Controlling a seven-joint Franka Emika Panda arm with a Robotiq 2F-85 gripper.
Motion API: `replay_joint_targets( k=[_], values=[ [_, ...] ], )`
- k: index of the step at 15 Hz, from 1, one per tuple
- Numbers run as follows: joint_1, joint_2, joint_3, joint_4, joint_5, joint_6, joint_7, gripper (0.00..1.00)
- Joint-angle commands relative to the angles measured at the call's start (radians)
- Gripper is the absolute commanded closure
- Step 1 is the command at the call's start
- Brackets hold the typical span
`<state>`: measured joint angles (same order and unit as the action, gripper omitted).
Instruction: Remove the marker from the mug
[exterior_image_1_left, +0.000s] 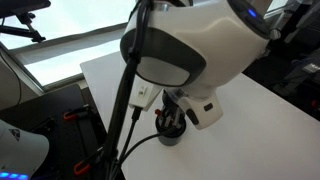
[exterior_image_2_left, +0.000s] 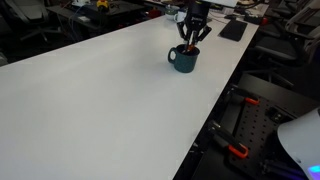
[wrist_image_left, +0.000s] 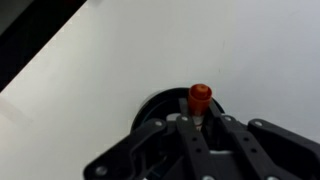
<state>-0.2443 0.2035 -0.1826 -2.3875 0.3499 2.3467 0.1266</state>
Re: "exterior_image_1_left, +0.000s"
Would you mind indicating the dark mug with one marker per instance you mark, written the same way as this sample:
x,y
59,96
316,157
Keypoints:
x,y
170,140

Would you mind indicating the round grey lamp head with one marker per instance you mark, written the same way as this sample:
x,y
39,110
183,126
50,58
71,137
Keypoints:
x,y
276,34

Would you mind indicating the grey window frame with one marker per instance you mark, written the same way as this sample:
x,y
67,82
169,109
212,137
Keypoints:
x,y
100,35

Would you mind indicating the black equipment stand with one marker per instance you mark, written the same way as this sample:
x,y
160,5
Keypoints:
x,y
300,16

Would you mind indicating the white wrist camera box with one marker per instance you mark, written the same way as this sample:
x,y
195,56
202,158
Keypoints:
x,y
145,93

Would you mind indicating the grey blue office chair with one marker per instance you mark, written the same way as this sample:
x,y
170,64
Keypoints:
x,y
301,71

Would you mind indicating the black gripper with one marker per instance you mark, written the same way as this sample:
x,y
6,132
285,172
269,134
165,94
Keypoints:
x,y
171,108

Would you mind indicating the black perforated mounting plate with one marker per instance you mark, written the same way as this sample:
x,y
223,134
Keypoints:
x,y
66,143

